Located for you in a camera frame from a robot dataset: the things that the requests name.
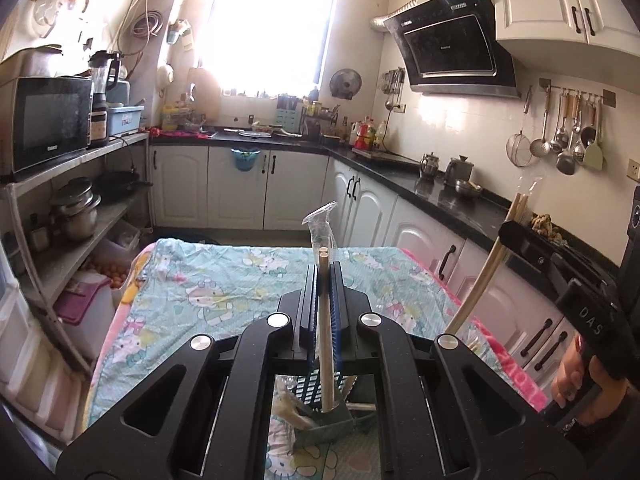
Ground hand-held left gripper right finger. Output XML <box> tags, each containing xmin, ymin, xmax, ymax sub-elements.
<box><xmin>332</xmin><ymin>262</ymin><xmax>586</xmax><ymax>480</ymax></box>

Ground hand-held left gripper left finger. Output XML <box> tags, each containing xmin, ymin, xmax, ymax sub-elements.
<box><xmin>56</xmin><ymin>262</ymin><xmax>317</xmax><ymax>480</ymax></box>

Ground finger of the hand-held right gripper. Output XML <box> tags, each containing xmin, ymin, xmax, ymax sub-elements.
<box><xmin>499</xmin><ymin>221</ymin><xmax>623</xmax><ymax>311</ymax></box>

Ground green plastic utensil basket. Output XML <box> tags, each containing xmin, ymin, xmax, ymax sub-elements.
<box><xmin>276</xmin><ymin>369</ymin><xmax>382</xmax><ymax>447</ymax></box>

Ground person's right forearm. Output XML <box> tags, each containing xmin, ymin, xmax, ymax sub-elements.
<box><xmin>560</xmin><ymin>400</ymin><xmax>640</xmax><ymax>466</ymax></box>

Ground person's right hand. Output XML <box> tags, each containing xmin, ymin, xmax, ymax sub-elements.
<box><xmin>551</xmin><ymin>334</ymin><xmax>631</xmax><ymax>418</ymax></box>

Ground ginger roots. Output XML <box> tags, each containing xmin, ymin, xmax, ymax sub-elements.
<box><xmin>530</xmin><ymin>212</ymin><xmax>563</xmax><ymax>243</ymax></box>

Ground cartoon print tablecloth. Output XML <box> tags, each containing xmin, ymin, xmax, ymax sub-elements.
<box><xmin>82</xmin><ymin>237</ymin><xmax>501</xmax><ymax>480</ymax></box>

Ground black air fryer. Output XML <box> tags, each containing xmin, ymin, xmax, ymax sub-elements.
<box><xmin>620</xmin><ymin>195</ymin><xmax>640</xmax><ymax>311</ymax></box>

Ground steel slotted spatula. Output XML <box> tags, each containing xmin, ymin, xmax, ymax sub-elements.
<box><xmin>556</xmin><ymin>92</ymin><xmax>577</xmax><ymax>176</ymax></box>

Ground black kitchen countertop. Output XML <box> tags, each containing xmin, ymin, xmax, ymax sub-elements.
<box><xmin>150</xmin><ymin>127</ymin><xmax>640</xmax><ymax>301</ymax></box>

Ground steel ladle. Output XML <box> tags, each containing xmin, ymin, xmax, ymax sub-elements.
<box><xmin>530</xmin><ymin>87</ymin><xmax>552</xmax><ymax>157</ymax></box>

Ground green spatula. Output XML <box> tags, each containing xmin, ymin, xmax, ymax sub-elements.
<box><xmin>584</xmin><ymin>97</ymin><xmax>606</xmax><ymax>172</ymax></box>

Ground steel spoon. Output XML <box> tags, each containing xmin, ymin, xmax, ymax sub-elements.
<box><xmin>550</xmin><ymin>92</ymin><xmax>571</xmax><ymax>151</ymax></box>

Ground steel teapot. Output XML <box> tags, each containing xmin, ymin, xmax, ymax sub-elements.
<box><xmin>442</xmin><ymin>156</ymin><xmax>475</xmax><ymax>188</ymax></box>

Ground black ladle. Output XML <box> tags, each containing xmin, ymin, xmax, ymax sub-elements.
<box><xmin>579</xmin><ymin>95</ymin><xmax>598</xmax><ymax>146</ymax></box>

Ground glass french press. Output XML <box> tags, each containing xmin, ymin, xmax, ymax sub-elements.
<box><xmin>419</xmin><ymin>152</ymin><xmax>441</xmax><ymax>181</ymax></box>

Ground pile of brown eggs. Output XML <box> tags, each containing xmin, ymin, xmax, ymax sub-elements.
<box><xmin>82</xmin><ymin>257</ymin><xmax>132</xmax><ymax>290</ymax></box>

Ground white base cabinets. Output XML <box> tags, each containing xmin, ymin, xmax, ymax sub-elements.
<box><xmin>150</xmin><ymin>142</ymin><xmax>583</xmax><ymax>386</ymax></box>

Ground pink lidded storage box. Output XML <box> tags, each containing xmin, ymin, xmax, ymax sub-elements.
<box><xmin>54</xmin><ymin>272</ymin><xmax>116</xmax><ymax>361</ymax></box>

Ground black induction cooktop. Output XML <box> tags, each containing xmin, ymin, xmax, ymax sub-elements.
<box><xmin>352</xmin><ymin>147</ymin><xmax>421</xmax><ymax>166</ymax></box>

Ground blue hanging bin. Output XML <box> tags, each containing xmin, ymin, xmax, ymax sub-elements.
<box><xmin>230</xmin><ymin>147</ymin><xmax>258</xmax><ymax>173</ymax></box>

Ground row of condiment bottles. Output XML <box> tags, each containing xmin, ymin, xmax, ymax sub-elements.
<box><xmin>347</xmin><ymin>115</ymin><xmax>391</xmax><ymax>153</ymax></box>

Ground pastel plastic drawer tower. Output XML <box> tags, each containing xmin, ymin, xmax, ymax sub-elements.
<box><xmin>0</xmin><ymin>232</ymin><xmax>86</xmax><ymax>441</ymax></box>

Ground black frying pan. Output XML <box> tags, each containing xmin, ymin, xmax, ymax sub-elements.
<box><xmin>95</xmin><ymin>170</ymin><xmax>153</xmax><ymax>196</ymax></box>

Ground stacked steel pots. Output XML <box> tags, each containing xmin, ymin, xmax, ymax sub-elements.
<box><xmin>48</xmin><ymin>177</ymin><xmax>102</xmax><ymax>241</ymax></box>

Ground black range hood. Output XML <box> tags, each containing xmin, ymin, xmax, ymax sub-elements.
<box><xmin>370</xmin><ymin>0</ymin><xmax>521</xmax><ymax>99</ymax></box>

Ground small hanging kitchen tools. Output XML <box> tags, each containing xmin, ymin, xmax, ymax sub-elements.
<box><xmin>381</xmin><ymin>67</ymin><xmax>406</xmax><ymax>111</ymax></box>

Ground black dish rack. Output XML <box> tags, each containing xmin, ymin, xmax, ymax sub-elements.
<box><xmin>300</xmin><ymin>105</ymin><xmax>343</xmax><ymax>142</ymax></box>

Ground teal knife block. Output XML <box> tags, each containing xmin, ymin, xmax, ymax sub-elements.
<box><xmin>276</xmin><ymin>94</ymin><xmax>303</xmax><ymax>133</ymax></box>

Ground metal shelf rack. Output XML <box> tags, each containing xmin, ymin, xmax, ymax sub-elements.
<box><xmin>0</xmin><ymin>132</ymin><xmax>153</xmax><ymax>376</ymax></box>

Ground blue plastic box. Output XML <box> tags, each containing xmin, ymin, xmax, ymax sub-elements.
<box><xmin>106</xmin><ymin>104</ymin><xmax>146</xmax><ymax>137</ymax></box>

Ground black blender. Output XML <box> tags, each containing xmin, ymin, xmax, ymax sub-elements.
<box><xmin>87</xmin><ymin>50</ymin><xmax>123</xmax><ymax>148</ymax></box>

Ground black microwave oven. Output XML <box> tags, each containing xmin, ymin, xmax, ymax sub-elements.
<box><xmin>0</xmin><ymin>76</ymin><xmax>95</xmax><ymax>177</ymax></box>

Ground kitchen window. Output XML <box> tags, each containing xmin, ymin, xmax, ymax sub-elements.
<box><xmin>192</xmin><ymin>0</ymin><xmax>341</xmax><ymax>98</ymax></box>

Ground wire mesh strainer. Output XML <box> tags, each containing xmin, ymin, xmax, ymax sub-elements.
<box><xmin>506</xmin><ymin>85</ymin><xmax>535</xmax><ymax>168</ymax></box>

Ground utensil hook rail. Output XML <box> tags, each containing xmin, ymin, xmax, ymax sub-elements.
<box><xmin>539</xmin><ymin>77</ymin><xmax>617</xmax><ymax>108</ymax></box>

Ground white wall cabinet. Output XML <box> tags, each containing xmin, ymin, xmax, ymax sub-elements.
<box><xmin>487</xmin><ymin>0</ymin><xmax>640</xmax><ymax>68</ymax></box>

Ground small wall fan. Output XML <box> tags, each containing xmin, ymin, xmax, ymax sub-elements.
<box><xmin>329</xmin><ymin>67</ymin><xmax>363</xmax><ymax>101</ymax></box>

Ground coiled hose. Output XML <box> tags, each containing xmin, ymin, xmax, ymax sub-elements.
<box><xmin>131</xmin><ymin>9</ymin><xmax>166</xmax><ymax>41</ymax></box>

